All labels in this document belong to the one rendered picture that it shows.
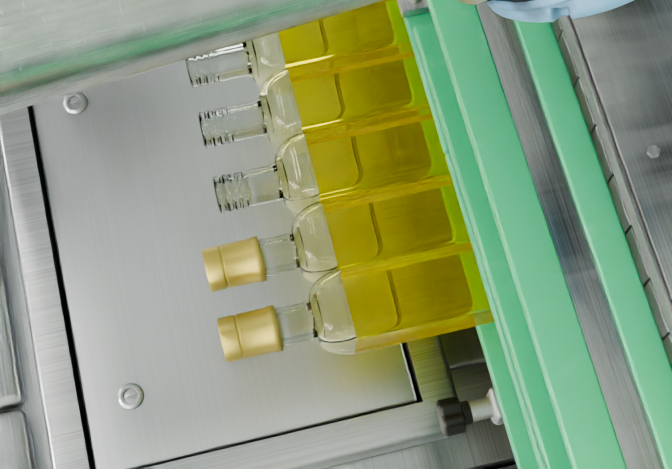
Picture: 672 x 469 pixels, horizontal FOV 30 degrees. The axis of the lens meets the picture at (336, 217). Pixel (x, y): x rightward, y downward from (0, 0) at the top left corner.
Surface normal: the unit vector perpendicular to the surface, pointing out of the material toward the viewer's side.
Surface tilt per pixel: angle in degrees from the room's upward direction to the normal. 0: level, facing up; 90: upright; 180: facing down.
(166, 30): 100
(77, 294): 90
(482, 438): 90
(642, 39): 90
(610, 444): 90
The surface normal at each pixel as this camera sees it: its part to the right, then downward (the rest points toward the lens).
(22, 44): 0.36, 0.47
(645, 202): 0.01, -0.37
